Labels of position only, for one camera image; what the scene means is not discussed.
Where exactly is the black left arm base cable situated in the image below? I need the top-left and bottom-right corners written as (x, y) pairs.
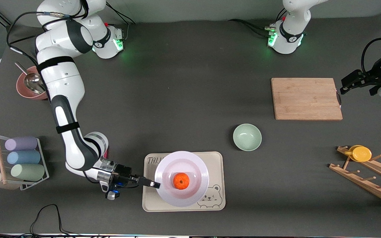
top-left (229, 8), bottom-right (288, 38)

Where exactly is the wooden cutting board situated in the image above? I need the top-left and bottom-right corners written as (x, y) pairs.
top-left (271, 78), bottom-right (343, 121)

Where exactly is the white ribbed plate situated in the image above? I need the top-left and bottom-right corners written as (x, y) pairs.
top-left (154, 151), bottom-right (209, 208)

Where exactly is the blue cup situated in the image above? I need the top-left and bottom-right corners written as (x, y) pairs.
top-left (7, 150), bottom-right (41, 165)

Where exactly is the green cup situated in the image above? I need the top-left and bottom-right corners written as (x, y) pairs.
top-left (11, 164), bottom-right (45, 181)

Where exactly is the pink bowl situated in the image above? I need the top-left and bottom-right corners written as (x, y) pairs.
top-left (16, 65), bottom-right (49, 100)

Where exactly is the orange fruit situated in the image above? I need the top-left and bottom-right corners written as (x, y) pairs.
top-left (173, 173), bottom-right (190, 190)

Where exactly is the cream tray with bear print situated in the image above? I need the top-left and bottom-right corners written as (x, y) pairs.
top-left (142, 152), bottom-right (226, 212)

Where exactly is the wooden peg drying rack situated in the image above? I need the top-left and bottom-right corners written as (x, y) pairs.
top-left (329, 146), bottom-right (381, 208)

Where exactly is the purple cup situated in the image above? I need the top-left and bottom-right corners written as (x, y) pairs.
top-left (5, 137), bottom-right (38, 151)

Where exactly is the black cable at table edge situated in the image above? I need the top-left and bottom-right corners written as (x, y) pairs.
top-left (0, 204), bottom-right (111, 238)

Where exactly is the metal scoop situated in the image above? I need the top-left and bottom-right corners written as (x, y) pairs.
top-left (15, 61), bottom-right (46, 95)

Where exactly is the white wire cup rack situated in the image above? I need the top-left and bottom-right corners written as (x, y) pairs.
top-left (0, 133), bottom-right (50, 191)

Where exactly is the black arm base cable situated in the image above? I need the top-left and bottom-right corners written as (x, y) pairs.
top-left (229, 8), bottom-right (288, 38)
top-left (105, 3), bottom-right (137, 42)

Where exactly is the yellow cup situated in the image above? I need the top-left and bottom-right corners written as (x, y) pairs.
top-left (344, 145), bottom-right (372, 162)

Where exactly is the black right arm base cable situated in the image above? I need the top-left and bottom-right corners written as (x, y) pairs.
top-left (105, 3), bottom-right (137, 42)

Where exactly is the pale green bowl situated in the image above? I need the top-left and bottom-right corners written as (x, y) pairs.
top-left (233, 124), bottom-right (262, 151)

